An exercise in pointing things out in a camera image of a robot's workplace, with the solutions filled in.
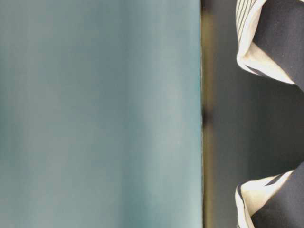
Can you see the teal backdrop sheet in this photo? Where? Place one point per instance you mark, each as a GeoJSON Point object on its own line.
{"type": "Point", "coordinates": [100, 123]}

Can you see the navy white striped slipper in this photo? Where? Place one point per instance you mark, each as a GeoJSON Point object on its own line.
{"type": "Point", "coordinates": [270, 35]}
{"type": "Point", "coordinates": [272, 202]}

